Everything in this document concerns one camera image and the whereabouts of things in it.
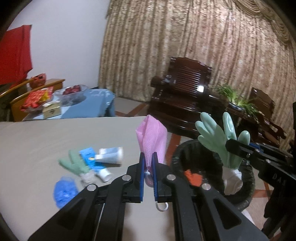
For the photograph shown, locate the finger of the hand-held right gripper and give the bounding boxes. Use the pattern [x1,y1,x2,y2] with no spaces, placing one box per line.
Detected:
[249,142,293,160]
[225,138,264,164]

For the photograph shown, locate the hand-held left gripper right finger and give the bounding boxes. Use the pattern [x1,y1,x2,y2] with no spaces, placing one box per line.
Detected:
[151,152,270,241]

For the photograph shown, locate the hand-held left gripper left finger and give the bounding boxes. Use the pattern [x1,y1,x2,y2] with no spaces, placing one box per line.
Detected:
[28,152,146,241]

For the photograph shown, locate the green rubber glove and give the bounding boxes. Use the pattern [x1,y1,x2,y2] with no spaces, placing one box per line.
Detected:
[58,149,95,184]
[195,112,251,195]

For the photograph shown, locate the trash bin with black bag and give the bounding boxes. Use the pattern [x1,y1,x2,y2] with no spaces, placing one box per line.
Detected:
[171,138,256,211]

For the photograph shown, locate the orange foam net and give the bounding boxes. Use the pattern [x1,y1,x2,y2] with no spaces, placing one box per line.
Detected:
[184,169,203,186]

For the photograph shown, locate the pink mesh bag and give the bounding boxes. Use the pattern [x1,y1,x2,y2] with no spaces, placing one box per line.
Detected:
[135,115,167,188]

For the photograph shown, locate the dark wooden side table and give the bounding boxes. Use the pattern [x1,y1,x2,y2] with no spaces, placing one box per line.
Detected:
[221,102,263,142]

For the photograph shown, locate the large white tube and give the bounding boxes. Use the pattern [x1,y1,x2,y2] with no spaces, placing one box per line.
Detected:
[94,152,124,165]

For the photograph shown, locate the small white tube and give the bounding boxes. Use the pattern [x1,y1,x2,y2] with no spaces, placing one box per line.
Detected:
[92,169,113,183]

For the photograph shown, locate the dark wooden armchair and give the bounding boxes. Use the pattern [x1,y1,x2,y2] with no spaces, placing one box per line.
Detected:
[148,57,222,137]
[248,87,287,149]

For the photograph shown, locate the thin white tube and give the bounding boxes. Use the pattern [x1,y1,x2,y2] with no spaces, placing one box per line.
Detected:
[99,147,123,155]

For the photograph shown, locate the blue toothpaste tube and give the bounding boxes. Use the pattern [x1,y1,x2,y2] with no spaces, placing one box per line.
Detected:
[79,147,105,171]

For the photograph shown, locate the potted green plant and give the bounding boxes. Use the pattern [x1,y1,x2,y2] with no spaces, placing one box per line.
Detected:
[214,85,261,116]

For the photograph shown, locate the blue mesh scrubber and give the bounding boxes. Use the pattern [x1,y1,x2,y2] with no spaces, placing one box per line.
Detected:
[53,176,79,209]

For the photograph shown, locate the blue covered side table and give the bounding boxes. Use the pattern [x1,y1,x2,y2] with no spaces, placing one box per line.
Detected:
[23,88,116,121]

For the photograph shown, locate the glass fruit bowl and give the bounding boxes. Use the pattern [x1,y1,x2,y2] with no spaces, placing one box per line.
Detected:
[54,85,89,106]

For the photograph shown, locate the small beige box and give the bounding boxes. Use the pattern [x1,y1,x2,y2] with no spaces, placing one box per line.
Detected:
[42,103,62,119]

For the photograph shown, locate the beige patterned curtain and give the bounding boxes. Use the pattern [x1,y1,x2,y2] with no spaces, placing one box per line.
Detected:
[98,0,296,130]

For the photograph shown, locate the red and yellow packets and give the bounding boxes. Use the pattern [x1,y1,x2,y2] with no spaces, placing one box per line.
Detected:
[21,89,54,111]

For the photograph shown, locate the red basket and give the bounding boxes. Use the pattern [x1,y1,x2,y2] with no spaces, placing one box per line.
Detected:
[31,74,47,88]

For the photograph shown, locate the light wooden cabinet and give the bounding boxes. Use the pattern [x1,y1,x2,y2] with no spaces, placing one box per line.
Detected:
[0,77,65,122]

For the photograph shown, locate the red cloth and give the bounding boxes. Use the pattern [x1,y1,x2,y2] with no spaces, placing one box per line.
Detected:
[0,25,33,86]

